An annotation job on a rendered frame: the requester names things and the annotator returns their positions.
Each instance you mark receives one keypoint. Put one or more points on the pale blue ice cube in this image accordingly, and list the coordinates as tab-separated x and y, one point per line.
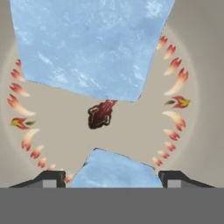
93	43
115	172

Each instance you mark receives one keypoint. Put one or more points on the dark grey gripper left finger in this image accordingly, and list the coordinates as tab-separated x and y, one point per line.
54	176

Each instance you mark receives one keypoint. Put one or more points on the beige bowl with red petals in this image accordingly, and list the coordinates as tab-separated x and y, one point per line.
67	128

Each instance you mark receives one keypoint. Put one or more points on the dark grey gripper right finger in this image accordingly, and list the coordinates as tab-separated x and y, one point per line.
170	176

